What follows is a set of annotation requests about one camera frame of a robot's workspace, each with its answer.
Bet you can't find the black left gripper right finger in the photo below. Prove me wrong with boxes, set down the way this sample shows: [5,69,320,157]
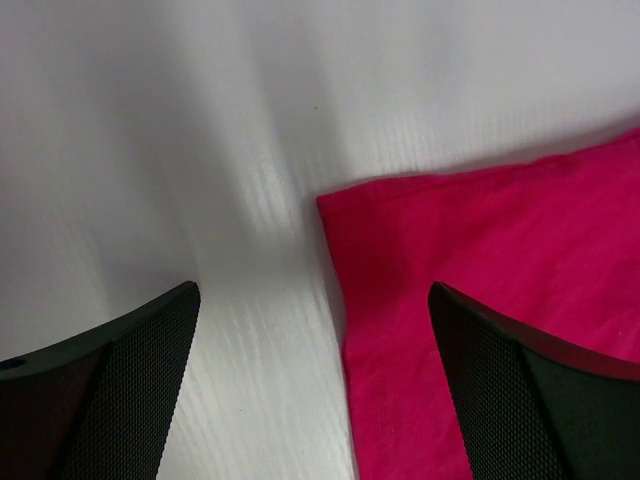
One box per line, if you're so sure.
[428,282,639,479]

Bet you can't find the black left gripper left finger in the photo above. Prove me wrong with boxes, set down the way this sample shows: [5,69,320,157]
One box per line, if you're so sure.
[1,281,201,479]

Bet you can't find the magenta pink t-shirt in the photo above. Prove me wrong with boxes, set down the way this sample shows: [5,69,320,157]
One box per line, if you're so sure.
[317,131,639,479]

